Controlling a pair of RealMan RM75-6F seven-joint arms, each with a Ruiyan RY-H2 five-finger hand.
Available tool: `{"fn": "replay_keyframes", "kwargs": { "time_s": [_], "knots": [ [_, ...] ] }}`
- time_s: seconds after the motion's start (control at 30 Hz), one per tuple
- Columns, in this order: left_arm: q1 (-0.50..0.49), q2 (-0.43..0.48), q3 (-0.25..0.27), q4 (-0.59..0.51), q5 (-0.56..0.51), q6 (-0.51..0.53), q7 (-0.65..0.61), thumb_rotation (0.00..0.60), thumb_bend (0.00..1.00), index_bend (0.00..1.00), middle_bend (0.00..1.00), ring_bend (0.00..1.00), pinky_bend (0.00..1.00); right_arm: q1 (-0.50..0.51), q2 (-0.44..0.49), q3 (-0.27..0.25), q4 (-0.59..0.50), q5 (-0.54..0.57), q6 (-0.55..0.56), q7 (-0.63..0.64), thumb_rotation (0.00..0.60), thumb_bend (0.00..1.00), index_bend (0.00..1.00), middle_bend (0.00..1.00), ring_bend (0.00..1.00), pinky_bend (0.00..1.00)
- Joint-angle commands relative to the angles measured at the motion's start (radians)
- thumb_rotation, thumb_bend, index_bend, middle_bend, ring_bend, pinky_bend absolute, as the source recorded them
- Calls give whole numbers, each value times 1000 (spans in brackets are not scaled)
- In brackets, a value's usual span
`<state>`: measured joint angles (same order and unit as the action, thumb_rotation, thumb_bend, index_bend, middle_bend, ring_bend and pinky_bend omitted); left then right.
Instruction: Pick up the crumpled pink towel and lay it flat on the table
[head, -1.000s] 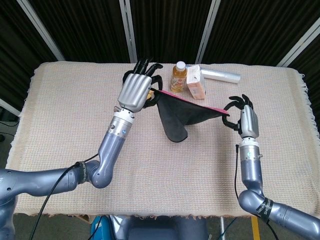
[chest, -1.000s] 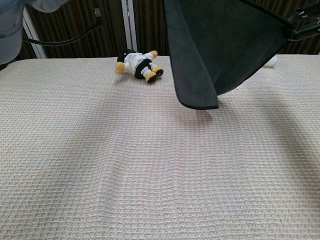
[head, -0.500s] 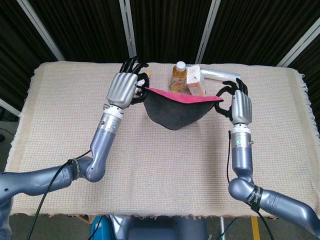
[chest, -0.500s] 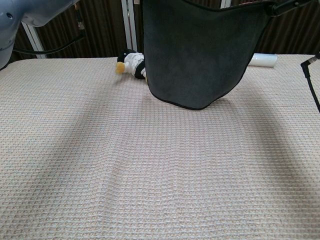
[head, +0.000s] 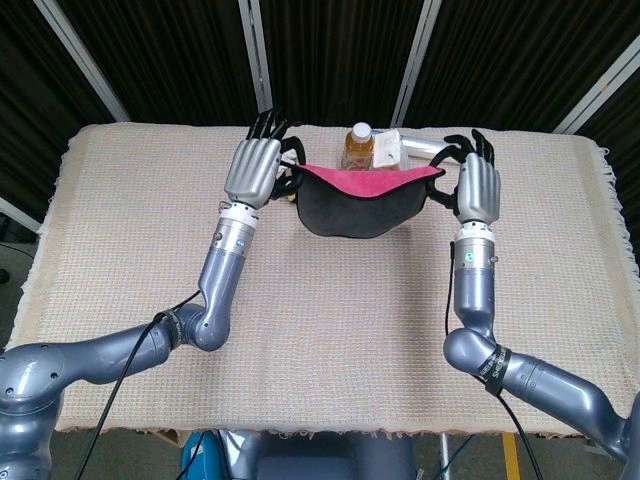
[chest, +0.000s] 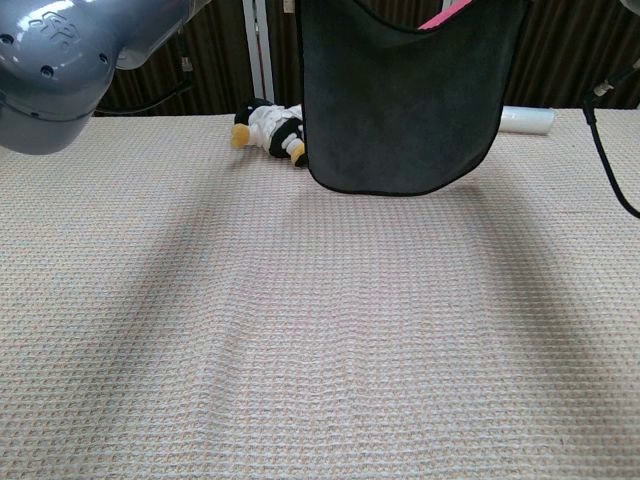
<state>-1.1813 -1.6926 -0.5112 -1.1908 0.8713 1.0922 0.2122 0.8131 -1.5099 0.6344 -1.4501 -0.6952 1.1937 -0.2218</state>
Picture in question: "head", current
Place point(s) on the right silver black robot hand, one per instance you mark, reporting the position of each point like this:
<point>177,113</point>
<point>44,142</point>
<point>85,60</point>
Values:
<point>480,190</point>

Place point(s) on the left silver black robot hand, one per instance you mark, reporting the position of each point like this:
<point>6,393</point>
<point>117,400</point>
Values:
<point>252,170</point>

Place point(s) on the pink and black cloth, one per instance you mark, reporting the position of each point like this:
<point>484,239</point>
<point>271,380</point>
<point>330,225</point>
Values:
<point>350,210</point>

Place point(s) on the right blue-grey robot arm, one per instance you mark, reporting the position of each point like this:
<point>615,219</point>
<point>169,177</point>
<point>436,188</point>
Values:
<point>550,380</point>

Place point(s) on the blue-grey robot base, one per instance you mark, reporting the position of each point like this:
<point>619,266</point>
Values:
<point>325,457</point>

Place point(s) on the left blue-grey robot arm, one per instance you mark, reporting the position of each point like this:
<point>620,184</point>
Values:
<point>220,280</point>

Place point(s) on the cream woven tablecloth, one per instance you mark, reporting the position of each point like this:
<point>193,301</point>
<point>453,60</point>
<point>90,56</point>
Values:
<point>325,300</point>

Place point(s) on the black white plush doll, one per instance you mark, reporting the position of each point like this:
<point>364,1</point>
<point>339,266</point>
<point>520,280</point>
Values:
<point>290,197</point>

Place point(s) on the clear plastic wrap roll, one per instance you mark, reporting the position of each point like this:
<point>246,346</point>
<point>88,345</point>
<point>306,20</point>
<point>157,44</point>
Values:
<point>422,147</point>

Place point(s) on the yellow tea bottle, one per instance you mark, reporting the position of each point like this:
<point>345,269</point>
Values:
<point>356,150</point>

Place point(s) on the dark pleated curtain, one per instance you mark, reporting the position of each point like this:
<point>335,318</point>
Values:
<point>340,50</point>

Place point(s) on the thin metal table leg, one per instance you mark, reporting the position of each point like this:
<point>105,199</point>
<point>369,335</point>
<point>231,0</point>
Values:
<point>443,457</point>

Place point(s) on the bright blue plastic object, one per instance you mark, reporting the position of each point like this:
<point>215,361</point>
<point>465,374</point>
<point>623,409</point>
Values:
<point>195,460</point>

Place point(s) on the grey metal frame post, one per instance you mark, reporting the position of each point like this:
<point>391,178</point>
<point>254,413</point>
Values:
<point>415,60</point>
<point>600,90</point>
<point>257,60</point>
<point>17,212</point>
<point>80,55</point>

